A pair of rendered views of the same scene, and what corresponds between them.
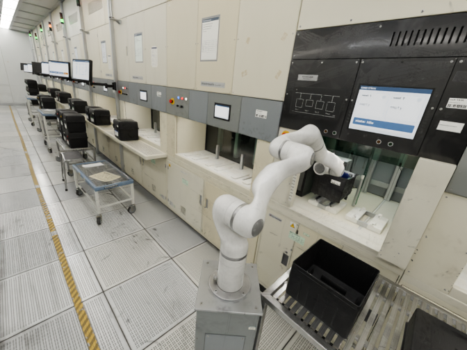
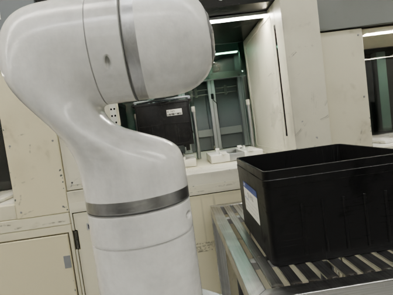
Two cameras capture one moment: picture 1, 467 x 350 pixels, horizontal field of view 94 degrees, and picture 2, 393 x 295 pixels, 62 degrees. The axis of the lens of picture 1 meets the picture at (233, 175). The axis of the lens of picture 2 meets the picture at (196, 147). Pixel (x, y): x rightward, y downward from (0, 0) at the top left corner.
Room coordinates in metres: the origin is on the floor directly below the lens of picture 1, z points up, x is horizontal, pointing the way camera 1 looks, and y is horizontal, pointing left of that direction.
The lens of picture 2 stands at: (0.45, 0.19, 1.03)
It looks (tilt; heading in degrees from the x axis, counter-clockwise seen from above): 4 degrees down; 314
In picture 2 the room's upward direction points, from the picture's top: 8 degrees counter-clockwise
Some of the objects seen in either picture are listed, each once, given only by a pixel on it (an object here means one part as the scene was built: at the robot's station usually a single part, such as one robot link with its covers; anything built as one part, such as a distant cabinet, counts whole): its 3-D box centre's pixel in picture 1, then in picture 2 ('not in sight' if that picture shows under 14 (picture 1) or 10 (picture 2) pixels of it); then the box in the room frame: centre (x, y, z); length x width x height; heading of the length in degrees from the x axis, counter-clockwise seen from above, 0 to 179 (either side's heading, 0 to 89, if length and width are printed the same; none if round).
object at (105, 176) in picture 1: (105, 176); not in sight; (2.41, 1.55, 0.47); 0.31 x 0.23 x 0.02; 68
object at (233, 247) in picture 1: (231, 223); (96, 105); (0.79, -0.01, 1.07); 0.19 x 0.12 x 0.24; 46
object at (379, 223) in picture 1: (366, 218); (232, 153); (1.30, -0.92, 0.89); 0.22 x 0.21 x 0.04; 137
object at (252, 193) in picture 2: (331, 281); (313, 193); (0.76, -0.49, 0.85); 0.28 x 0.28 x 0.17; 46
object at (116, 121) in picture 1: (125, 129); not in sight; (3.05, 1.59, 0.93); 0.30 x 0.28 x 0.26; 44
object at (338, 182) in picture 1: (334, 179); (164, 118); (1.48, -0.72, 1.08); 0.24 x 0.20 x 0.32; 47
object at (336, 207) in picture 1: (327, 201); (170, 161); (1.48, -0.72, 0.89); 0.22 x 0.21 x 0.04; 137
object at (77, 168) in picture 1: (104, 187); not in sight; (2.55, 1.66, 0.24); 0.97 x 0.52 x 0.48; 49
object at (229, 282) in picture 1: (231, 267); (150, 277); (0.76, -0.04, 0.85); 0.19 x 0.19 x 0.18
